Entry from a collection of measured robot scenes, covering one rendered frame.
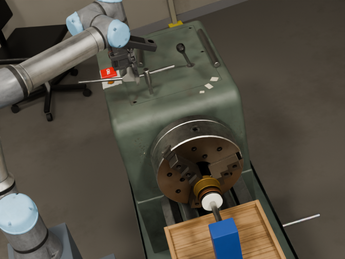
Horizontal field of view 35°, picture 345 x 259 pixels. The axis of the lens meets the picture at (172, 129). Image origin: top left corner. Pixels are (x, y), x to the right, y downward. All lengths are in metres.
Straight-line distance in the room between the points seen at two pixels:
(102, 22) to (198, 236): 0.84
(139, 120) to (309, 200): 1.54
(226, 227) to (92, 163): 2.17
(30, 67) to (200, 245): 0.88
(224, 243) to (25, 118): 2.95
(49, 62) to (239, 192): 0.96
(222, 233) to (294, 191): 1.63
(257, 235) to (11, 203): 0.84
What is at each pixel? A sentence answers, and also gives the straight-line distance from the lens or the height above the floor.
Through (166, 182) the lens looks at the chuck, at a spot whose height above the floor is 1.08.
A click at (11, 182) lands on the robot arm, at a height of 1.33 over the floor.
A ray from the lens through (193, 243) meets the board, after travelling 1.96.
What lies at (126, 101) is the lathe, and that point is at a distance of 2.01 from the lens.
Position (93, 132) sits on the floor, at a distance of 4.01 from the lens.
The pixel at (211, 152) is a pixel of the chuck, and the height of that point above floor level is 1.15.
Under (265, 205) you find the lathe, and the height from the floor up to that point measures 0.54.
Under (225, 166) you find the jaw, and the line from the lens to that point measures 1.86.
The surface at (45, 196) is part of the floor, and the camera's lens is 3.66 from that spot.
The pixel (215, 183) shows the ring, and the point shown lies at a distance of 1.82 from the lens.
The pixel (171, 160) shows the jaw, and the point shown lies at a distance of 1.82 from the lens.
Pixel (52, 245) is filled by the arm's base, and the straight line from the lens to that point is 1.75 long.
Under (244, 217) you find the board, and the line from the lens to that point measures 2.00.
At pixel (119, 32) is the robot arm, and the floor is 1.67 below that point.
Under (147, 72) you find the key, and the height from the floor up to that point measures 1.39.
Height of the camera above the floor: 2.41
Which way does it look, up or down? 39 degrees down
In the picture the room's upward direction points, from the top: 14 degrees counter-clockwise
